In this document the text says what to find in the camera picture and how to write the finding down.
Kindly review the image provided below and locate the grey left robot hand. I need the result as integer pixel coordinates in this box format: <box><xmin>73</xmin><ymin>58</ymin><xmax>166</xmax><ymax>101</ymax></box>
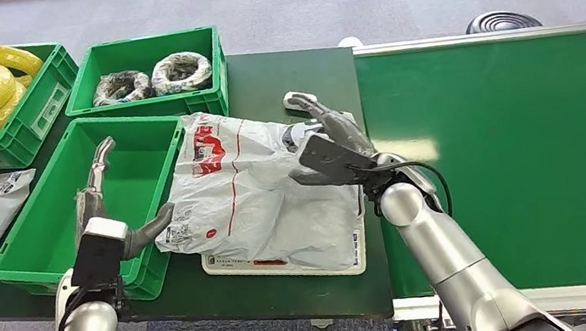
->
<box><xmin>63</xmin><ymin>128</ymin><xmax>182</xmax><ymax>268</ymax></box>

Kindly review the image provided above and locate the small white plastic device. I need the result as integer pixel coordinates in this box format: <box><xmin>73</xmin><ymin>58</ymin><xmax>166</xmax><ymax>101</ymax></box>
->
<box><xmin>281</xmin><ymin>87</ymin><xmax>321</xmax><ymax>115</ymax></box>

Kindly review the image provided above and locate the electronic scale with steel tray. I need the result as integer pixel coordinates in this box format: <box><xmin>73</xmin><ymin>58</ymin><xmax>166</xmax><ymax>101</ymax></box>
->
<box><xmin>193</xmin><ymin>183</ymin><xmax>375</xmax><ymax>297</ymax></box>

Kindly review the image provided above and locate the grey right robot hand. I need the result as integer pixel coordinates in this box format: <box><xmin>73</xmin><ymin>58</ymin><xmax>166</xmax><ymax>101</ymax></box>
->
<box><xmin>278</xmin><ymin>83</ymin><xmax>382</xmax><ymax>195</ymax></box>

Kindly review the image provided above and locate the white round knob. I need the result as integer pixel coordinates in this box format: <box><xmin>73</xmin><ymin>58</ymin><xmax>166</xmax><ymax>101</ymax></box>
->
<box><xmin>336</xmin><ymin>34</ymin><xmax>366</xmax><ymax>51</ymax></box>

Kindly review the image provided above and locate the grey poly mailer package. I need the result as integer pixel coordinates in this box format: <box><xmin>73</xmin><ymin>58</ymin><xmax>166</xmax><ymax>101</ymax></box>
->
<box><xmin>138</xmin><ymin>91</ymin><xmax>374</xmax><ymax>295</ymax></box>

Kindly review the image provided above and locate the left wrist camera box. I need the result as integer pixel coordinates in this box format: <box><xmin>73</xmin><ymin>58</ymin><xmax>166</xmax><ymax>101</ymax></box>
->
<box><xmin>63</xmin><ymin>212</ymin><xmax>137</xmax><ymax>295</ymax></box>

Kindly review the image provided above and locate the green crate with yellow coils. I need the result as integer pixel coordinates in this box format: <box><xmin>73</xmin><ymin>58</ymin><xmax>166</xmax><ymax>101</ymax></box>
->
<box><xmin>0</xmin><ymin>36</ymin><xmax>92</xmax><ymax>172</ymax></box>

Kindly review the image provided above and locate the empty green plastic crate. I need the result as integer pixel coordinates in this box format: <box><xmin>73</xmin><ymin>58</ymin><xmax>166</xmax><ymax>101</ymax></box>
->
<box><xmin>0</xmin><ymin>104</ymin><xmax>208</xmax><ymax>322</ymax></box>

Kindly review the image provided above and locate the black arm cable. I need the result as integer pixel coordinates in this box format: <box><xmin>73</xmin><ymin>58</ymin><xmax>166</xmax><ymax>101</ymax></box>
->
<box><xmin>352</xmin><ymin>155</ymin><xmax>455</xmax><ymax>231</ymax></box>
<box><xmin>50</xmin><ymin>286</ymin><xmax>96</xmax><ymax>331</ymax></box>

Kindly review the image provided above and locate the green conveyor belt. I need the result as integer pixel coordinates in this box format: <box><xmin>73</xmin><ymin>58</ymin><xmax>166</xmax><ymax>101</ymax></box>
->
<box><xmin>351</xmin><ymin>16</ymin><xmax>586</xmax><ymax>331</ymax></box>

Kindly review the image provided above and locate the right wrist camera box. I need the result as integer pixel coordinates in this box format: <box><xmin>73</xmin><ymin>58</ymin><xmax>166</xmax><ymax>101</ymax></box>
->
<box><xmin>295</xmin><ymin>125</ymin><xmax>380</xmax><ymax>194</ymax></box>

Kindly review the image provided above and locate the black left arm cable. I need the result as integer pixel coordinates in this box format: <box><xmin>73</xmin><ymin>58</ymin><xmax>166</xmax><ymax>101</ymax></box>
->
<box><xmin>50</xmin><ymin>286</ymin><xmax>96</xmax><ymax>331</ymax></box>

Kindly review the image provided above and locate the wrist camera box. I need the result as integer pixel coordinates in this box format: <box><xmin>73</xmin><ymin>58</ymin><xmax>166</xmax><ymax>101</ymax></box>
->
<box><xmin>295</xmin><ymin>125</ymin><xmax>380</xmax><ymax>194</ymax></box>
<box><xmin>63</xmin><ymin>212</ymin><xmax>137</xmax><ymax>295</ymax></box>

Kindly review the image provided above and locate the black ribbed round object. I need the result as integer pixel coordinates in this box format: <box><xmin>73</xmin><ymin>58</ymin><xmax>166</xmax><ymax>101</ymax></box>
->
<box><xmin>462</xmin><ymin>4</ymin><xmax>544</xmax><ymax>37</ymax></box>

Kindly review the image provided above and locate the green crate with black coils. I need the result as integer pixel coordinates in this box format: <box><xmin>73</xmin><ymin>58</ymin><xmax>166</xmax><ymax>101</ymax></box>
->
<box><xmin>56</xmin><ymin>24</ymin><xmax>235</xmax><ymax>138</ymax></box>

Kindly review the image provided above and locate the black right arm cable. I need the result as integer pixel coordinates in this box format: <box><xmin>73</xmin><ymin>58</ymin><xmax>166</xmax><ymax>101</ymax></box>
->
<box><xmin>352</xmin><ymin>155</ymin><xmax>455</xmax><ymax>231</ymax></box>

